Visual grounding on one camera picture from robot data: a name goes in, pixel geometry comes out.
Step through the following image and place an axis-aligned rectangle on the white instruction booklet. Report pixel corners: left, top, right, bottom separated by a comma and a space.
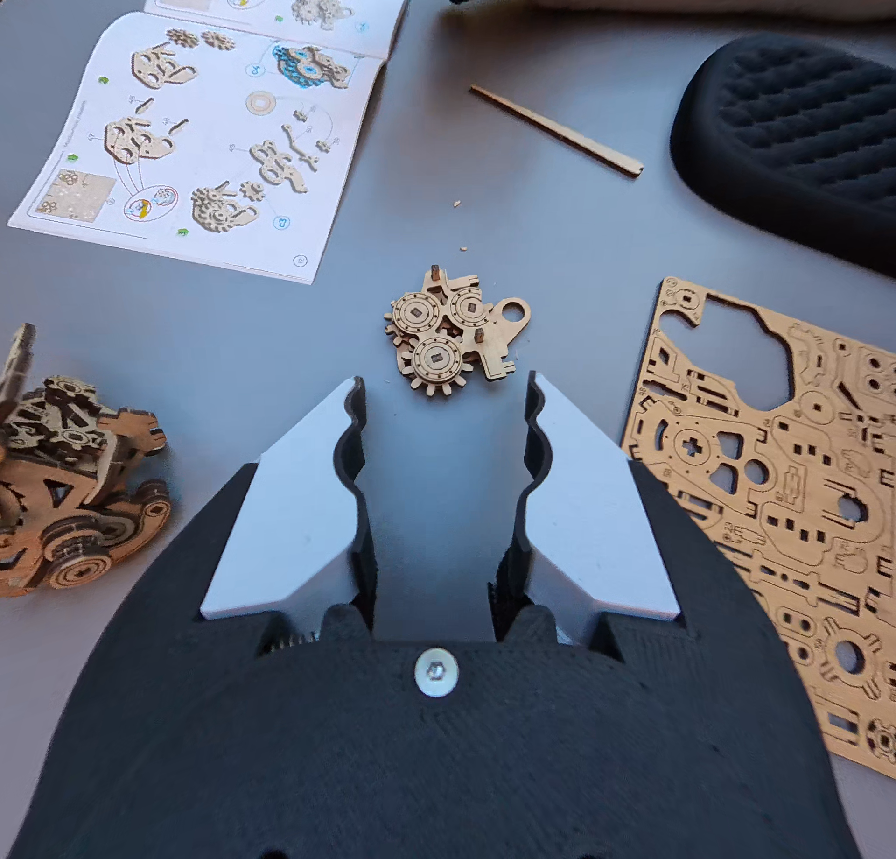
7, 0, 417, 286

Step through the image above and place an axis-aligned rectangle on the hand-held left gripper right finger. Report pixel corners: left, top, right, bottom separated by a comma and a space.
489, 371, 685, 644

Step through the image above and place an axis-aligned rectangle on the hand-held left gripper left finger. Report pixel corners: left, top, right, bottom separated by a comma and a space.
199, 376, 379, 639

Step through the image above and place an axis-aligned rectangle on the small wooden mechanical model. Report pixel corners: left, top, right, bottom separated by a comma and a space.
0, 323, 174, 598

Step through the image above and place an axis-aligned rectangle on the black cushioned pad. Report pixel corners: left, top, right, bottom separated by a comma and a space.
671, 33, 896, 279

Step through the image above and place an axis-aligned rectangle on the wooden gear assembly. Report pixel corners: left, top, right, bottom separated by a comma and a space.
384, 265, 532, 399

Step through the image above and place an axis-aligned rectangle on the pointed wooden stick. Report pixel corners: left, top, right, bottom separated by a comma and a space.
469, 84, 645, 177

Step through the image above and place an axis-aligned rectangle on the grey desk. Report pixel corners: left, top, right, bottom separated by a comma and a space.
0, 0, 896, 859

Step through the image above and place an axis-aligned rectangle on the laser-cut wooden parts sheet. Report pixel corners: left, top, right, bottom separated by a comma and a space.
622, 276, 896, 779

